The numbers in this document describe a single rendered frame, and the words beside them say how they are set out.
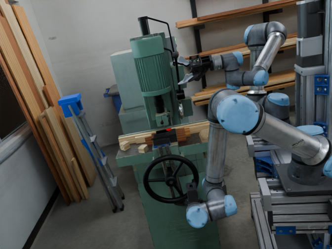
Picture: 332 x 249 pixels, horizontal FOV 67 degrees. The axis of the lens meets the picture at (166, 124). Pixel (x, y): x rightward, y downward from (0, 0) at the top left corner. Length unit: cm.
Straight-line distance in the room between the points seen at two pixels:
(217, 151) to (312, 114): 55
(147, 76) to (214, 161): 62
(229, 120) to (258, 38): 91
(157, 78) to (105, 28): 244
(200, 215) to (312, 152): 45
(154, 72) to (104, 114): 263
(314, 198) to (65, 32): 344
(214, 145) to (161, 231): 92
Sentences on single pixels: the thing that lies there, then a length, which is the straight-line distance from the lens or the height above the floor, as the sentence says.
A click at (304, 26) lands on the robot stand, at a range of 130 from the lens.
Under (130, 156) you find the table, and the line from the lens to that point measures 147.
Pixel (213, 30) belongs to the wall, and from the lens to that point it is 386.
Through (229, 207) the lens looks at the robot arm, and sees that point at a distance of 101.
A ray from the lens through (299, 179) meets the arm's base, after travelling 122.
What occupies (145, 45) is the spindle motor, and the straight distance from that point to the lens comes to 137.
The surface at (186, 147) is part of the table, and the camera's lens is 144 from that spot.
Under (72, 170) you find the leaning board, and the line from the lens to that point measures 282.
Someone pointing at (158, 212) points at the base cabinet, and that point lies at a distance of 167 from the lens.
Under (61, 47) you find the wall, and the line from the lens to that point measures 390.
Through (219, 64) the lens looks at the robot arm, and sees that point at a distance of 135.
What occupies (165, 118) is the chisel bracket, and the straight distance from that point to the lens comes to 149.
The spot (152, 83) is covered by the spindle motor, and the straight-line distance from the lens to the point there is 139.
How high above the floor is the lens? 153
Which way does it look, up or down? 20 degrees down
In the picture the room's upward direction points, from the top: 12 degrees counter-clockwise
